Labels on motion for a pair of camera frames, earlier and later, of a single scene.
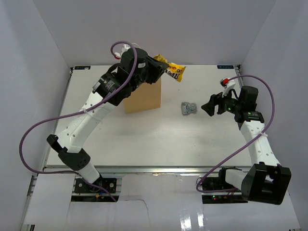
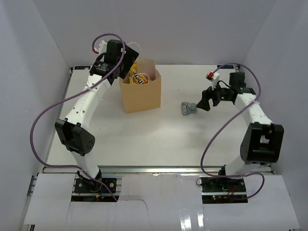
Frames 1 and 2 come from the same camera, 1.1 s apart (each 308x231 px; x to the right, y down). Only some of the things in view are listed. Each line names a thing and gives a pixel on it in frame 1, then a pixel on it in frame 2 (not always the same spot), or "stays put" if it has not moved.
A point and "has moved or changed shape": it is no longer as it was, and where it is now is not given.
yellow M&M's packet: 174,70 has moved or changed shape
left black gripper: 158,68 → 130,56
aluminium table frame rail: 152,170 stays put
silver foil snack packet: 188,108 stays put
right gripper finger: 215,98 → 207,94
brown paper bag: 145,97 stays put
